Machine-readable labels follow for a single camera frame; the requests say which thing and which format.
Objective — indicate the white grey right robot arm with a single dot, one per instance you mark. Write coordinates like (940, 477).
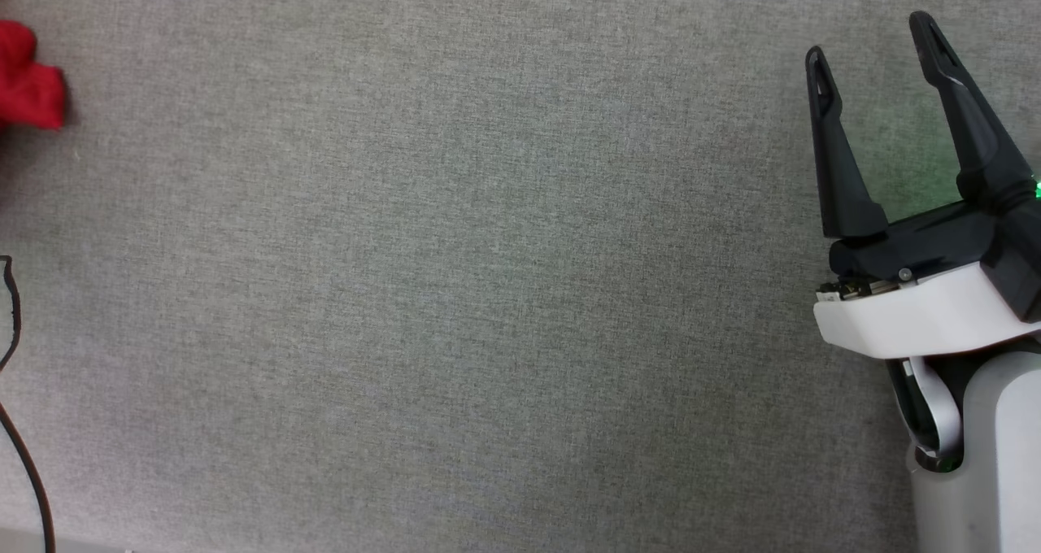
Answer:
(1000, 455)

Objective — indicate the red white sports jersey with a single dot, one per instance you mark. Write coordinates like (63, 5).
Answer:
(28, 89)

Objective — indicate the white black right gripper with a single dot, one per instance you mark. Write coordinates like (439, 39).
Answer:
(919, 313)

